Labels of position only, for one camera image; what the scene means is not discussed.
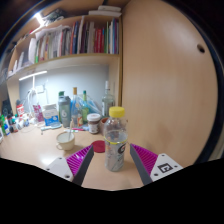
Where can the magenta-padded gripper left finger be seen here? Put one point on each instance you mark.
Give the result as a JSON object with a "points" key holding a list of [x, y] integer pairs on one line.
{"points": [[79, 161]]}

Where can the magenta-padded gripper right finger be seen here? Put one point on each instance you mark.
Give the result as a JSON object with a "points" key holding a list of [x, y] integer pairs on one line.
{"points": [[146, 160]]}

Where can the clear yellow-capped drink bottle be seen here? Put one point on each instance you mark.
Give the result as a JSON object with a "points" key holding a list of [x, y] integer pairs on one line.
{"points": [[115, 148]]}

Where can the flat round red coaster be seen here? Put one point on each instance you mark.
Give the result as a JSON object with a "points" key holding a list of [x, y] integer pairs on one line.
{"points": [[98, 146]]}

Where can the cream white mug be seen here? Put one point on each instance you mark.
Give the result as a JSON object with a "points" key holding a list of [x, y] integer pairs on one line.
{"points": [[65, 141]]}

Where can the white green tube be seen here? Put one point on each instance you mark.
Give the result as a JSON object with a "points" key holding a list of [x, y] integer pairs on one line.
{"points": [[79, 130]]}

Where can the white-lidded brown jar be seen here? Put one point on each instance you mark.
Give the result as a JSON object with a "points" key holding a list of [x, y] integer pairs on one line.
{"points": [[93, 124]]}

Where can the light blue flat case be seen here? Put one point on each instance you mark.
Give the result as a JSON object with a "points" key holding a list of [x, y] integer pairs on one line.
{"points": [[51, 127]]}

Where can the grey green shaker bottle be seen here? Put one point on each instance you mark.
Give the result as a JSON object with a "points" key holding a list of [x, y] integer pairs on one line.
{"points": [[64, 111]]}

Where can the blue white carton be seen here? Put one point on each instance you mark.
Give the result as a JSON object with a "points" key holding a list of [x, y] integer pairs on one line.
{"points": [[51, 116]]}

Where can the green glass bottle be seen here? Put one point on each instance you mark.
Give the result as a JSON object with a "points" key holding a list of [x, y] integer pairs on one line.
{"points": [[85, 108]]}

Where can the pink packet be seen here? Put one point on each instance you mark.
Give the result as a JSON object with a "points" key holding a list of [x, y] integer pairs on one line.
{"points": [[38, 113]]}

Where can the tall clear glass bottle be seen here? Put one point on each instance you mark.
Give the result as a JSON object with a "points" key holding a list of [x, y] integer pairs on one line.
{"points": [[107, 101]]}

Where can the wooden wardrobe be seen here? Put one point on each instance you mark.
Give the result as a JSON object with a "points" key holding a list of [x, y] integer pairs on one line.
{"points": [[166, 93]]}

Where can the red white can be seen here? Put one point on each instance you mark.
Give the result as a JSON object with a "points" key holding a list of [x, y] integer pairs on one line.
{"points": [[20, 110]]}

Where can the white desk lamp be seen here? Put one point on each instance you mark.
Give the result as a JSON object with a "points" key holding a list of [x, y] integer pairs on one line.
{"points": [[33, 96]]}

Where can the white under-shelf light bar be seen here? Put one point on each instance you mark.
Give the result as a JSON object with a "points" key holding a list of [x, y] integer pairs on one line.
{"points": [[33, 75]]}

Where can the wooden shelf unit with books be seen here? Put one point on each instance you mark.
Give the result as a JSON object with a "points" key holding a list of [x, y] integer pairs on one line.
{"points": [[73, 40]]}

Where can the white ceiling tube light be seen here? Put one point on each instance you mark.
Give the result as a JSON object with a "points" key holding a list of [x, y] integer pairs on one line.
{"points": [[39, 18]]}

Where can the white wall socket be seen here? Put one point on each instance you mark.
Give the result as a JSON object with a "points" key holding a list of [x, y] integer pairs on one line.
{"points": [[40, 89]]}

